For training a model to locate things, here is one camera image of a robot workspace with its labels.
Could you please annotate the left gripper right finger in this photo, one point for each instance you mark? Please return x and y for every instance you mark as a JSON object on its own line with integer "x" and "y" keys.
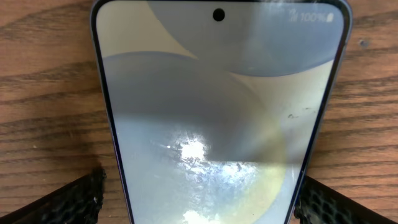
{"x": 319, "y": 204}

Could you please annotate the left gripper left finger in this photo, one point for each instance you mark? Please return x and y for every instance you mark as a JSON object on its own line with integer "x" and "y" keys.
{"x": 78, "y": 202}

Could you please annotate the Samsung Galaxy smartphone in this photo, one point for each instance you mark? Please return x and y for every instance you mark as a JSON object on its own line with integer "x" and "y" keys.
{"x": 215, "y": 106}

